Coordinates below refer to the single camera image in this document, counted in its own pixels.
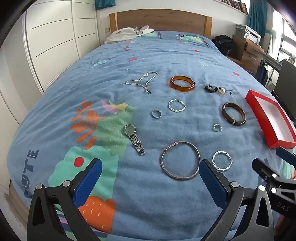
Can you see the twisted silver hoop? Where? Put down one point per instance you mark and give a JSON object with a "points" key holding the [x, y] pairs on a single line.
{"points": [[225, 154], [177, 110]]}

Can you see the dark office chair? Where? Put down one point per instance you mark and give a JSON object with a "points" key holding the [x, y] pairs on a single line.
{"points": [[285, 89]]}

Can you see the wooden headboard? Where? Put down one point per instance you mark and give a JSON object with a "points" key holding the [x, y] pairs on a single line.
{"points": [[163, 20]]}

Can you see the dark olive bangle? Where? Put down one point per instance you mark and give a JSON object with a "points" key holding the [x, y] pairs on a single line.
{"points": [[231, 120]]}

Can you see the teal curtain left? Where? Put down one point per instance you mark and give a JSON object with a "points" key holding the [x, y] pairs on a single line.
{"points": [[101, 4]]}

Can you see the white wardrobe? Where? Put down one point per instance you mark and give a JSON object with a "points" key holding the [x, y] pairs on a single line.
{"points": [[48, 38]]}

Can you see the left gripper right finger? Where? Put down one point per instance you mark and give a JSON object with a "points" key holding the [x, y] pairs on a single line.
{"points": [[257, 220]]}

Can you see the black backpack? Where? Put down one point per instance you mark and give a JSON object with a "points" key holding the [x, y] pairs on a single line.
{"points": [[224, 44]]}

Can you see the blue patterned bedspread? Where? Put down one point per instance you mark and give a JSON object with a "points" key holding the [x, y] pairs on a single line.
{"points": [[82, 116]]}

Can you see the white garment on bed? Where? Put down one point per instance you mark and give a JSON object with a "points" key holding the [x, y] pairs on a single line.
{"points": [[128, 33]]}

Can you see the silver wristwatch green dial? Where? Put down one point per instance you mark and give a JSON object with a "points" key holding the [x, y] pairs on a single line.
{"points": [[131, 132]]}

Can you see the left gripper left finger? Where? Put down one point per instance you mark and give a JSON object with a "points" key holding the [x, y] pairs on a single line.
{"points": [[43, 219]]}

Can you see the white printer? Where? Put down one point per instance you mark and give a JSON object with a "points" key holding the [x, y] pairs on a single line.
{"points": [[248, 33]]}

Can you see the large thin silver bangle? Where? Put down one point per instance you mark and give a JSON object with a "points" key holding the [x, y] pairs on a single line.
{"points": [[181, 178]]}

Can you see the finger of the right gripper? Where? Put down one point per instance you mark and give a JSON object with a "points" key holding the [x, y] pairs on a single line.
{"points": [[266, 170], [286, 155]]}

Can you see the teal curtain right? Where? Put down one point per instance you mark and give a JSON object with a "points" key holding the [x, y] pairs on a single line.
{"points": [[257, 16]]}

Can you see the wooden drawer cabinet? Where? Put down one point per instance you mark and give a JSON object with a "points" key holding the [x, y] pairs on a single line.
{"points": [[246, 54]]}

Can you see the bookshelf with books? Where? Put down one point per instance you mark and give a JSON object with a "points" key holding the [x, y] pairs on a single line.
{"points": [[239, 5]]}

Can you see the navy tote bag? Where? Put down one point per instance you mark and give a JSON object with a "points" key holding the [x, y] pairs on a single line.
{"points": [[263, 73]]}

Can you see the red jewelry box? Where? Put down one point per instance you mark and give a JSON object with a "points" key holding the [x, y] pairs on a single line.
{"points": [[277, 128]]}

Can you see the amber bangle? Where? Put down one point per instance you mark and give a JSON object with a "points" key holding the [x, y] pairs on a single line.
{"points": [[181, 78]]}

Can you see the teal curtain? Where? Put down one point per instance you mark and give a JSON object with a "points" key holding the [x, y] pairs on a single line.
{"points": [[101, 4], [257, 16]]}

